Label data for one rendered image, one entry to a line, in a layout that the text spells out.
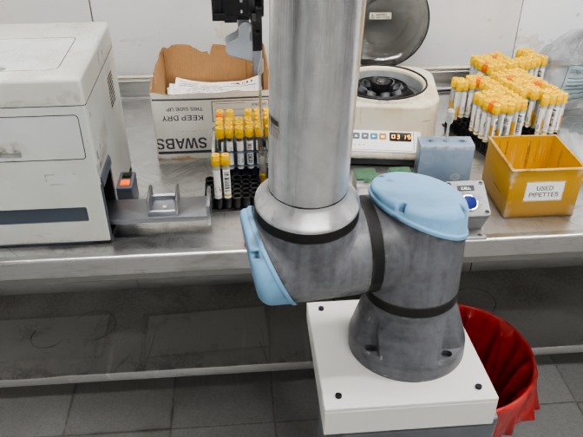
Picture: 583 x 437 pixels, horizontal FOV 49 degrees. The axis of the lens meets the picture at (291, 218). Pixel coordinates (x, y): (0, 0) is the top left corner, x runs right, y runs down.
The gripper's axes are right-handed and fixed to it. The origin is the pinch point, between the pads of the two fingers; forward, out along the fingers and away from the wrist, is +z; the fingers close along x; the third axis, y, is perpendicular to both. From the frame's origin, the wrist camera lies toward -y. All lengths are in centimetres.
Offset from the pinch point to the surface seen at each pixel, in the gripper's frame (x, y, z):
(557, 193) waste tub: 11, -52, 21
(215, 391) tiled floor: -30, 15, 114
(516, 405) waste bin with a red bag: 18, -52, 70
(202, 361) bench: -17, 16, 87
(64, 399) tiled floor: -31, 60, 114
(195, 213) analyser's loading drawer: 10.9, 12.0, 22.1
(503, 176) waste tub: 8.0, -43.1, 19.1
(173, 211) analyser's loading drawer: 11.4, 15.7, 21.1
